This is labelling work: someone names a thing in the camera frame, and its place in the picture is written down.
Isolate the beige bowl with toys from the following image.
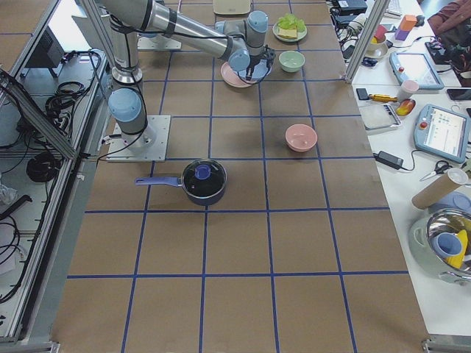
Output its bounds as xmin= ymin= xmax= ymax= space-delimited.
xmin=365 ymin=35 xmax=389 ymax=59

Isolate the pink plate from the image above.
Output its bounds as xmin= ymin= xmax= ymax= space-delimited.
xmin=220 ymin=62 xmax=257 ymax=88

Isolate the pink cup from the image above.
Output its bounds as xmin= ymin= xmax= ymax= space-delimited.
xmin=397 ymin=79 xmax=419 ymax=102

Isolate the bread slice on plate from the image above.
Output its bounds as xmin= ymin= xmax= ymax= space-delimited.
xmin=277 ymin=27 xmax=297 ymax=40

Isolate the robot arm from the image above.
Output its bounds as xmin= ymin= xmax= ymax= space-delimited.
xmin=102 ymin=1 xmax=275 ymax=152

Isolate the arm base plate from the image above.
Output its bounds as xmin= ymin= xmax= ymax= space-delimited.
xmin=138 ymin=35 xmax=182 ymax=51
xmin=105 ymin=115 xmax=171 ymax=163

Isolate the pink bowl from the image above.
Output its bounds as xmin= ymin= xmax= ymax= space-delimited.
xmin=285 ymin=124 xmax=318 ymax=152

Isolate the black power adapter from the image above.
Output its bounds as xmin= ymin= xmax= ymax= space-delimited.
xmin=373 ymin=151 xmax=403 ymax=170

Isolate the teach pendant tablet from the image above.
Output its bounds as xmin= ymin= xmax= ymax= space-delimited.
xmin=414 ymin=104 xmax=470 ymax=163
xmin=389 ymin=52 xmax=445 ymax=90

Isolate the blue plate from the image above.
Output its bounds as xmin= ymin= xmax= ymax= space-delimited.
xmin=238 ymin=59 xmax=272 ymax=84

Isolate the white toaster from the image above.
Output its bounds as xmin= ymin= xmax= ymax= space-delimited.
xmin=213 ymin=0 xmax=252 ymax=15

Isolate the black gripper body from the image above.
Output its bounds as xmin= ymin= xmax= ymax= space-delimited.
xmin=246 ymin=45 xmax=276 ymax=76

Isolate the blue saucepan with lid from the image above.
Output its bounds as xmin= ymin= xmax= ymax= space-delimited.
xmin=135 ymin=159 xmax=227 ymax=206

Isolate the green plate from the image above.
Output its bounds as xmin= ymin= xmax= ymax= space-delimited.
xmin=272 ymin=24 xmax=308 ymax=43

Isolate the green lettuce leaf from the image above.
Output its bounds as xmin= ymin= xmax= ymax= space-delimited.
xmin=277 ymin=13 xmax=306 ymax=32

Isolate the green bowl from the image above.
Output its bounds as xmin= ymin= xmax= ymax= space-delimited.
xmin=278 ymin=51 xmax=305 ymax=73

